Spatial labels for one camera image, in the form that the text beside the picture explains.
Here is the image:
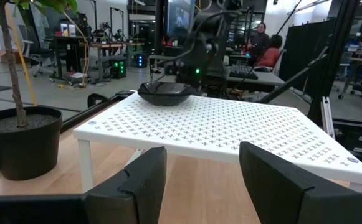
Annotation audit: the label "wooden desk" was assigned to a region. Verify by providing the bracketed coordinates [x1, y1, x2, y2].
[79, 41, 144, 83]

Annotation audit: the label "black clamp handle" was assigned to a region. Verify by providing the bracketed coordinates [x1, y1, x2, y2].
[87, 93, 109, 108]

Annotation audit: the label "black keyboard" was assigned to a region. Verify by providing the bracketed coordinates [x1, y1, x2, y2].
[229, 63, 259, 80]

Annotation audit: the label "yellow hanging strap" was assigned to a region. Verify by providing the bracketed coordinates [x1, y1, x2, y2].
[3, 2, 38, 107]

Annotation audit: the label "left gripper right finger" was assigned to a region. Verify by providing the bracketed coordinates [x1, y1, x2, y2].
[239, 141, 362, 224]

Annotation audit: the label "black frame post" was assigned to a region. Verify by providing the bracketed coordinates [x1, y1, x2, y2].
[307, 0, 361, 125]

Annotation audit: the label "grey desk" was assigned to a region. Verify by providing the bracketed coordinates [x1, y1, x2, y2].
[224, 54, 286, 94]

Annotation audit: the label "aluminium extrusion bar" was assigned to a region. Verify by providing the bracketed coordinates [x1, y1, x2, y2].
[320, 96, 336, 140]

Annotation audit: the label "cardboard box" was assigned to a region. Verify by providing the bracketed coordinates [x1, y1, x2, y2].
[0, 49, 24, 65]

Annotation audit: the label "computer tower green lights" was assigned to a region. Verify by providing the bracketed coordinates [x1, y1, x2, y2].
[109, 58, 127, 80]

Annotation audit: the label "black diagonal frame brace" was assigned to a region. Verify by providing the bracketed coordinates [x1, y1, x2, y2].
[257, 46, 330, 105]

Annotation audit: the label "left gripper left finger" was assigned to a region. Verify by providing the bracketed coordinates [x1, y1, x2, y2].
[0, 146, 168, 224]

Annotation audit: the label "computer tower blue lights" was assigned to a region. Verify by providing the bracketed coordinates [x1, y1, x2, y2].
[136, 53, 148, 69]

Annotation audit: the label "white perforated shelf riser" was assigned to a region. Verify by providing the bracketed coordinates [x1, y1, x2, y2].
[72, 90, 362, 194]

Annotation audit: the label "black divider screen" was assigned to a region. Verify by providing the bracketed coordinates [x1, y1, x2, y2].
[279, 17, 336, 101]

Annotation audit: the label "wall display screen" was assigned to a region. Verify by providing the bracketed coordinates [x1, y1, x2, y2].
[166, 0, 197, 38]

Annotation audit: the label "person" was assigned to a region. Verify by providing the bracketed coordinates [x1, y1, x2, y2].
[247, 22, 271, 67]
[254, 34, 285, 73]

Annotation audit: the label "black curved square bowl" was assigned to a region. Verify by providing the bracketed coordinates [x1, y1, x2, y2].
[137, 81, 198, 107]

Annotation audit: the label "black work table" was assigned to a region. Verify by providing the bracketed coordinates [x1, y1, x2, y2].
[43, 33, 90, 84]

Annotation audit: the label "black office chair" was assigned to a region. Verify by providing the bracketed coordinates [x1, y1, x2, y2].
[17, 24, 57, 78]

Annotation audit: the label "small green leafy tree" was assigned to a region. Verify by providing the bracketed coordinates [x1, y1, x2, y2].
[0, 0, 79, 128]

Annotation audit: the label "thin yellow cable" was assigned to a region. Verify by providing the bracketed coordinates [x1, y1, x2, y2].
[62, 12, 90, 90]

